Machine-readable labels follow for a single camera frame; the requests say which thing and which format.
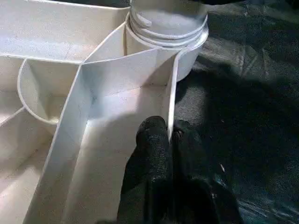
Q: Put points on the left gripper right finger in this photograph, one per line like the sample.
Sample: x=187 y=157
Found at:
x=198 y=186

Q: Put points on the white plastic table leg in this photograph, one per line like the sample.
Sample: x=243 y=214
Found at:
x=168 y=18

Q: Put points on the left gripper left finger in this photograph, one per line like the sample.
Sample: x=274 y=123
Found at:
x=151 y=168

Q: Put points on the white plastic table top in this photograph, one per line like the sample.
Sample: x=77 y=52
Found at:
x=46 y=35

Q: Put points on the black work mat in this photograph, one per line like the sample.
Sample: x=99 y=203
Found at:
x=245 y=105

